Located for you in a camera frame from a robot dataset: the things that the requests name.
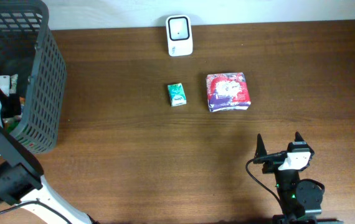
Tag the small teal tissue pack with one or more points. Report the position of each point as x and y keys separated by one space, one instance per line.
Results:
x=176 y=94

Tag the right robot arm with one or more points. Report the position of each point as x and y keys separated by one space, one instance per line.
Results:
x=299 y=199

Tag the green round lid jar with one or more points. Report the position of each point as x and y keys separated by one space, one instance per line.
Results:
x=10 y=125

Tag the white barcode scanner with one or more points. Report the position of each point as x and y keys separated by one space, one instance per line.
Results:
x=179 y=35

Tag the red purple tissue pack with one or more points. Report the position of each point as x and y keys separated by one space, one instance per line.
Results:
x=227 y=91

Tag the dark grey plastic basket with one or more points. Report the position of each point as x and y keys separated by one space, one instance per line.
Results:
x=29 y=50

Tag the white Pantene tube gold cap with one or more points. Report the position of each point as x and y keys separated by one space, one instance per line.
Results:
x=8 y=84

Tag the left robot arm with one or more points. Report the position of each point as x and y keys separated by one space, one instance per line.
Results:
x=22 y=180

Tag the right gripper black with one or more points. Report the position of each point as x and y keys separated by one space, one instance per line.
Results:
x=270 y=166

